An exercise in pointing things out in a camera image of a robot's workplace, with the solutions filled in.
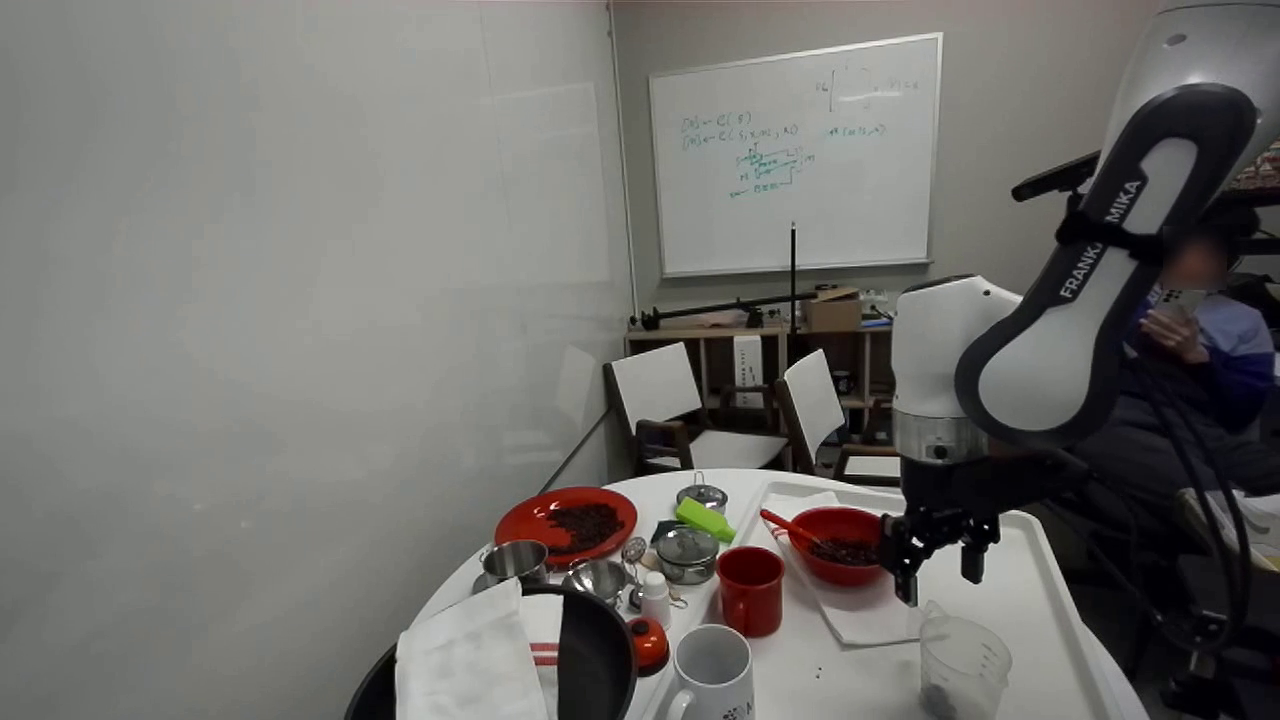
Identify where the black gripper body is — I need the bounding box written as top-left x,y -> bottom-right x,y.
893,455 -> 1023,545

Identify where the clear plastic measuring cup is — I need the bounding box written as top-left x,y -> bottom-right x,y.
915,609 -> 1016,720

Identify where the orange red bowl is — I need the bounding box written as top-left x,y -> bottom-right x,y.
786,502 -> 897,586

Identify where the small metal bowl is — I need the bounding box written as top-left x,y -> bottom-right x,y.
564,554 -> 642,612

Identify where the dark coffee beans pile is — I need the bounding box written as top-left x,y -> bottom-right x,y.
553,506 -> 619,550
809,526 -> 882,560

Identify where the white plastic tray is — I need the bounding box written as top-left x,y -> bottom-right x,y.
636,470 -> 1121,720

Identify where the red plastic cup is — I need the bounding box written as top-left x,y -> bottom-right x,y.
712,545 -> 788,641

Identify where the green plastic object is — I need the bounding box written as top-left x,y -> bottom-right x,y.
673,494 -> 740,548

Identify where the round metal tin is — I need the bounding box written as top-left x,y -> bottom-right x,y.
647,517 -> 724,586

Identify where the cardboard box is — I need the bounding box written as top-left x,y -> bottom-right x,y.
802,281 -> 867,336

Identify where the white ceramic mug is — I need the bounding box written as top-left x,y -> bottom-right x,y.
657,620 -> 761,720

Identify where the small white bottle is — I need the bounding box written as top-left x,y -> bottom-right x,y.
636,568 -> 673,623

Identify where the black boom rod stand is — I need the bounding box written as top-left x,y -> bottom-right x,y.
636,220 -> 811,336

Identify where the small red round object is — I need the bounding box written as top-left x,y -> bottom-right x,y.
623,612 -> 673,681

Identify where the seated person in blue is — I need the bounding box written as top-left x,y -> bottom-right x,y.
1115,196 -> 1280,535

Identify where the whiteboard with green writing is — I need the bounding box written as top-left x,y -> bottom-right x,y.
647,28 -> 950,281

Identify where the red shallow plate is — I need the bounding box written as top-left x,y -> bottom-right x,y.
492,484 -> 642,575

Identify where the small metal cup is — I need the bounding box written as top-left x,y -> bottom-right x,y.
474,535 -> 553,598

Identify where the white folded cloth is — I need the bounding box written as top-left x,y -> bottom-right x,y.
391,575 -> 569,720

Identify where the red handled metal spoon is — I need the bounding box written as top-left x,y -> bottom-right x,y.
756,502 -> 839,560

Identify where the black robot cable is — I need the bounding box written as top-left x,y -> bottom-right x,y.
1158,396 -> 1262,646

